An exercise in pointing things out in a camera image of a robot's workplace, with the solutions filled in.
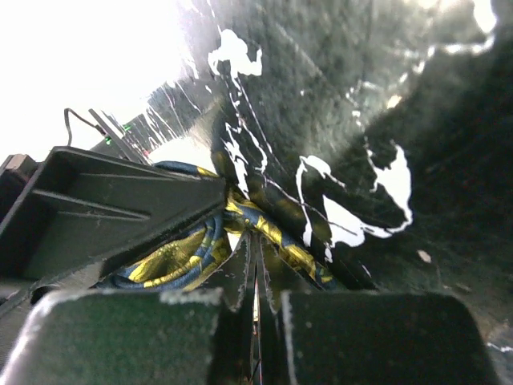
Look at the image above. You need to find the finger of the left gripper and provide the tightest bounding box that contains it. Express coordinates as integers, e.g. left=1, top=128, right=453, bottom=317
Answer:
left=1, top=147, right=225, bottom=281

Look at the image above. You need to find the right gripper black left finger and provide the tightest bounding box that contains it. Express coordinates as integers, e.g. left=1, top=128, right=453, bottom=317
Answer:
left=1, top=234, right=252, bottom=384

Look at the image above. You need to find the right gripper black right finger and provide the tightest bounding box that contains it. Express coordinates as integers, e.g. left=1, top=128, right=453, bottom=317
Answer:
left=256, top=237, right=499, bottom=384

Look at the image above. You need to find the blue yellow floral tie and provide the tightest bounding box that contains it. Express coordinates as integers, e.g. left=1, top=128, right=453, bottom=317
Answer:
left=94, top=160, right=337, bottom=292

